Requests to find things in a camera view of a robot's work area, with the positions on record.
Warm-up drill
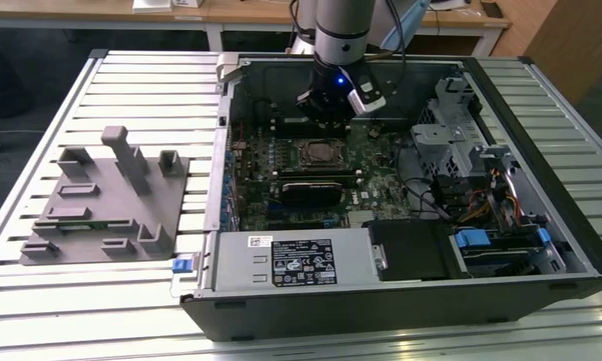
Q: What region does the silver metal drive cage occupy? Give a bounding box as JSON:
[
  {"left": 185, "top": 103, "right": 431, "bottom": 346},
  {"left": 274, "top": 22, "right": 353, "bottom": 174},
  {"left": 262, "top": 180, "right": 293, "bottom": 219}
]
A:
[{"left": 408, "top": 77, "right": 485, "bottom": 180}]

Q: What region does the grey case latch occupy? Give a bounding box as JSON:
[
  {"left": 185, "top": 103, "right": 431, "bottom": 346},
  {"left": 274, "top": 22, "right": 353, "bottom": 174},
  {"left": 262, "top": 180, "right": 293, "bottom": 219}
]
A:
[{"left": 213, "top": 52, "right": 242, "bottom": 83}]

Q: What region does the wooden desk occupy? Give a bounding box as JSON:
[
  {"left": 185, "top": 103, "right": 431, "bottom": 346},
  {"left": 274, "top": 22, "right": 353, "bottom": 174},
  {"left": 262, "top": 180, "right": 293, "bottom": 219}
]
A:
[{"left": 0, "top": 0, "right": 513, "bottom": 57}]

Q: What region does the silver chipset heatsink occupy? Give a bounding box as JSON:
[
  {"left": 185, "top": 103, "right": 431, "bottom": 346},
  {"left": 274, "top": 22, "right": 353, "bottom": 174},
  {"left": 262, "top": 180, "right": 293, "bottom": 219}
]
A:
[{"left": 346, "top": 210, "right": 377, "bottom": 227}]

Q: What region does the green RAM stick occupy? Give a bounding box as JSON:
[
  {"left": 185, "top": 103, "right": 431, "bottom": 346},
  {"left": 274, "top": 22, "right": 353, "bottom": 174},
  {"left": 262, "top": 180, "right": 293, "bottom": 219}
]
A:
[{"left": 34, "top": 220, "right": 131, "bottom": 231}]

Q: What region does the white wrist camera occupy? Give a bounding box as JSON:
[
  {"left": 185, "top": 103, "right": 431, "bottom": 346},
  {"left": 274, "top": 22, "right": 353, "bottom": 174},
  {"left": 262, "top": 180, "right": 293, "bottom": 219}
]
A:
[{"left": 344, "top": 66, "right": 388, "bottom": 115}]

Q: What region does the grey parts rack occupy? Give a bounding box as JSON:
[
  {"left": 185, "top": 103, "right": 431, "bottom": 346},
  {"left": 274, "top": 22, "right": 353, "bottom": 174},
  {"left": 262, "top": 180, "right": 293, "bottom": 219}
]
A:
[{"left": 18, "top": 126, "right": 190, "bottom": 267}]

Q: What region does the wooden cabinet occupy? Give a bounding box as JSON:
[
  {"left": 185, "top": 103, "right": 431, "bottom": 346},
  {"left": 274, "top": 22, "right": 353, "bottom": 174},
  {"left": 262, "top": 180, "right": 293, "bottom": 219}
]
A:
[{"left": 491, "top": 0, "right": 602, "bottom": 106}]

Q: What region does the grey power supply unit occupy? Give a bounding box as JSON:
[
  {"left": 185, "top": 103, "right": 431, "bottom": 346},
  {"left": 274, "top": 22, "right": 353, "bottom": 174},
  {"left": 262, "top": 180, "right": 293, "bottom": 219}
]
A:
[{"left": 210, "top": 231, "right": 383, "bottom": 293}]

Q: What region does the CPU socket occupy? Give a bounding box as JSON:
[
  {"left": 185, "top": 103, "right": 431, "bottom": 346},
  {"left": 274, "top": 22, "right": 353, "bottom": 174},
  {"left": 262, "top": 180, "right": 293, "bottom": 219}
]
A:
[{"left": 290, "top": 137, "right": 354, "bottom": 171}]

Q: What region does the green motherboard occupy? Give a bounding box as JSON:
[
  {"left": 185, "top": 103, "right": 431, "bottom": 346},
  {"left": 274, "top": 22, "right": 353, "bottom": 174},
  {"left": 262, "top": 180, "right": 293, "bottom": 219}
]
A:
[{"left": 228, "top": 120, "right": 415, "bottom": 232}]

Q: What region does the hard disk in blue carrier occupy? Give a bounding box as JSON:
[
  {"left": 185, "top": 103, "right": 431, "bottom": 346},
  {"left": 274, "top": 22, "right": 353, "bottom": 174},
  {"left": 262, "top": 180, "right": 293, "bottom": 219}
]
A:
[{"left": 449, "top": 227, "right": 551, "bottom": 279}]

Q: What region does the black PC case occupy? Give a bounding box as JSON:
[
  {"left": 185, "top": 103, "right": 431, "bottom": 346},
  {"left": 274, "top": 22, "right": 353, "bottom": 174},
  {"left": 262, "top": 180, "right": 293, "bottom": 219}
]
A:
[{"left": 167, "top": 50, "right": 602, "bottom": 343}]

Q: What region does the yellow red wire bundle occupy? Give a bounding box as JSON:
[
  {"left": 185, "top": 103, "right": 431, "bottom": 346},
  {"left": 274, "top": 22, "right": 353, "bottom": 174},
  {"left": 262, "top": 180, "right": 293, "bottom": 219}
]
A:
[{"left": 455, "top": 168, "right": 527, "bottom": 229}]

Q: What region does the black graphics card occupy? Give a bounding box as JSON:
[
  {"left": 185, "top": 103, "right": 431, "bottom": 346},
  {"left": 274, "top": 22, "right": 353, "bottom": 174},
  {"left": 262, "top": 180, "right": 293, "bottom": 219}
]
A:
[{"left": 278, "top": 181, "right": 342, "bottom": 207}]

